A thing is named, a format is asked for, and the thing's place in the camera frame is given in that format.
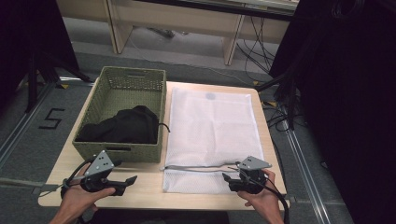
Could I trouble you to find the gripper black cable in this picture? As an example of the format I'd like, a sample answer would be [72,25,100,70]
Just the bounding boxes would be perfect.
[60,157,96,200]
[241,173,290,224]

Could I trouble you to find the black floor cables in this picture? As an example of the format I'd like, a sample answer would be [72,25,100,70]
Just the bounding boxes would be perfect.
[235,15,278,83]

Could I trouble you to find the metal floor rail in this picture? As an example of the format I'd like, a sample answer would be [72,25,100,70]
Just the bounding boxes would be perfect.
[0,81,56,167]
[283,126,332,224]

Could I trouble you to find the black garment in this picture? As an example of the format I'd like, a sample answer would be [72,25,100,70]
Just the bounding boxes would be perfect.
[75,105,172,145]

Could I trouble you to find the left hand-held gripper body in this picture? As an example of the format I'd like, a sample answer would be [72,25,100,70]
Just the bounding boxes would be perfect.
[79,149,126,197]

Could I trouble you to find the white mesh laundry bag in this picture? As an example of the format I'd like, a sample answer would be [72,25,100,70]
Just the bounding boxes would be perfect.
[162,86,265,194]

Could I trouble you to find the person's right hand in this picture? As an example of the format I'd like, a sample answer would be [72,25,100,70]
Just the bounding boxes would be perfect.
[236,168,283,217]

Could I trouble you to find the black cable bundle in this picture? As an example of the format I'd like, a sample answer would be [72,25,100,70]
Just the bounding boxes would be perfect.
[255,69,300,133]

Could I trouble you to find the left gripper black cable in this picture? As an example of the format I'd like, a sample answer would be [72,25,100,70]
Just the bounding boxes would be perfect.
[60,157,96,200]

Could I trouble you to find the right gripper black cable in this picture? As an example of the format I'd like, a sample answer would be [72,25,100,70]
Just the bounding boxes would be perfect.
[241,173,290,224]

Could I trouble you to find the black tripod stand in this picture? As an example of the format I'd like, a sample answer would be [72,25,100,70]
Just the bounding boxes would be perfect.
[24,50,94,114]

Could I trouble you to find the light wooden desk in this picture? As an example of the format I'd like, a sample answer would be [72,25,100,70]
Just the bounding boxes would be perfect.
[55,0,300,67]

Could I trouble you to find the black curtain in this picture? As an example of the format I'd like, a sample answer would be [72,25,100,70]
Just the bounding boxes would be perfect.
[0,0,80,108]
[269,0,396,224]

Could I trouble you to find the person's left hand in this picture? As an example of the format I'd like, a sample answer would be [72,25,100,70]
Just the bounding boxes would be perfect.
[60,162,117,216]

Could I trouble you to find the grey power strip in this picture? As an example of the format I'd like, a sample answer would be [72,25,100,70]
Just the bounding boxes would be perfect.
[147,27,176,39]

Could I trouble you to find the green woven basket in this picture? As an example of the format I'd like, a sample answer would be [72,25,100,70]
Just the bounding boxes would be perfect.
[72,65,167,164]

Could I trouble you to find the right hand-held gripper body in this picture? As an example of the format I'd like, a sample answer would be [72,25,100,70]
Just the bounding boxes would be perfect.
[228,156,273,195]

